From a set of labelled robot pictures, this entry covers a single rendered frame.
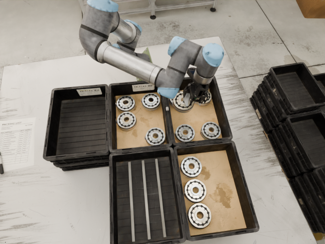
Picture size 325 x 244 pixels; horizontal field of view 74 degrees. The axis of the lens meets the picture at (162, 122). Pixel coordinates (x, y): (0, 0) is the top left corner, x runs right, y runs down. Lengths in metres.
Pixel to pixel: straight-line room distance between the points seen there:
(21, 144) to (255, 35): 2.76
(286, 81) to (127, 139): 1.43
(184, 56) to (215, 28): 2.29
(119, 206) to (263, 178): 0.79
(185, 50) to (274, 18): 2.78
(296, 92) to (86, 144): 1.62
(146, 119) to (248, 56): 1.91
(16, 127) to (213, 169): 1.17
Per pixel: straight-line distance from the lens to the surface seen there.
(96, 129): 1.21
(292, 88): 2.05
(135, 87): 1.23
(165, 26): 3.00
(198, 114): 1.23
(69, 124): 1.27
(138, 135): 1.15
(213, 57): 0.77
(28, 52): 3.05
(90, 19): 0.96
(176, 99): 1.05
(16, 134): 1.54
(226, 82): 1.57
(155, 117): 1.20
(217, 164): 1.14
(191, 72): 0.96
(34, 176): 1.39
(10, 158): 1.49
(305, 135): 2.00
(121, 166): 1.11
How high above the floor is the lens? 1.88
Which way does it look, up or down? 63 degrees down
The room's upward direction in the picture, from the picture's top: 3 degrees clockwise
